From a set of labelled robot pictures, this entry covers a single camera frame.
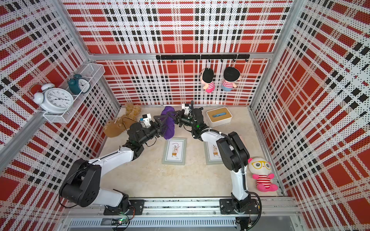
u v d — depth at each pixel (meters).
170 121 0.78
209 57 0.89
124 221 0.69
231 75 0.94
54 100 0.62
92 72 0.90
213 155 0.93
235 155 0.52
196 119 0.70
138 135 0.66
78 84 0.72
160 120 0.73
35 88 0.58
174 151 0.94
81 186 0.43
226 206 0.74
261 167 0.80
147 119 0.78
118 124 0.95
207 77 0.96
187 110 0.84
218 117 1.08
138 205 0.73
